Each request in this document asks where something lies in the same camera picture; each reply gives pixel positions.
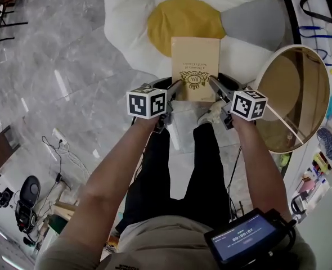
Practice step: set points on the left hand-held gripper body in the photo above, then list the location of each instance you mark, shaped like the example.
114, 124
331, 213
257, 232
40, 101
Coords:
146, 103

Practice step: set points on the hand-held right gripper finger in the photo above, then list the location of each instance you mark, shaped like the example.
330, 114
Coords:
218, 89

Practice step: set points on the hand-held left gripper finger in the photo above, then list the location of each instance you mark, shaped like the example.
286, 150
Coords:
176, 88

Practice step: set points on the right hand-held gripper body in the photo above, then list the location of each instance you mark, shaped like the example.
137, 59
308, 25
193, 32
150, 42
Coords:
247, 105

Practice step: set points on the beige hardcover book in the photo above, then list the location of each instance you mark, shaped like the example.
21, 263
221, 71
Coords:
195, 56

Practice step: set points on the white flower-shaped sofa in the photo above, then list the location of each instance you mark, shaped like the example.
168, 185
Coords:
126, 18

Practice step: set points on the person's left forearm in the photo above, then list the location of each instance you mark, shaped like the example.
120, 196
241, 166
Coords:
121, 162

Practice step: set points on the person's right forearm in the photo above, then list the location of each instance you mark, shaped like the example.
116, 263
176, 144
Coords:
260, 162

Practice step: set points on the person's white shoe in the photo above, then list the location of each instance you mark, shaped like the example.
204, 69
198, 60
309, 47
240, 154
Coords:
212, 114

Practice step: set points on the person's black trousers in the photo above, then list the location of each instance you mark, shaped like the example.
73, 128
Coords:
154, 179

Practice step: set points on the yellow box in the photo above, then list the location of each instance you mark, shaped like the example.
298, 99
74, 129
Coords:
320, 162

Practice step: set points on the white power strip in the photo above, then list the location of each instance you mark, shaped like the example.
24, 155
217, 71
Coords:
59, 136

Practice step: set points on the pink box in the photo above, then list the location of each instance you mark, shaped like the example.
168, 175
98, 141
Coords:
307, 186

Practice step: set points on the black kettle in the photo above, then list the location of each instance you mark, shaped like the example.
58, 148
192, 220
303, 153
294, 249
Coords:
297, 205

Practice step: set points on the black chest-mounted screen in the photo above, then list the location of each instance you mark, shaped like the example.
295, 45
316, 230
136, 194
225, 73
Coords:
244, 236

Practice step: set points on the person's beige shirt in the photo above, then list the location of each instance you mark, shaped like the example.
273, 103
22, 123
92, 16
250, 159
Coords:
160, 243

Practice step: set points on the dark wooden panel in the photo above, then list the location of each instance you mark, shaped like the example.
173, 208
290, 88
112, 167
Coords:
1, 148

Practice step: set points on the black round-lidded appliance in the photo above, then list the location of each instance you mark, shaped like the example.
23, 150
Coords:
28, 198

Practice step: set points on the black metal chair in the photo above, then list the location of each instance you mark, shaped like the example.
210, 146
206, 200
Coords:
5, 10

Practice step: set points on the small black camera device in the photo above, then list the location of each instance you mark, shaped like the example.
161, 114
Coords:
5, 198

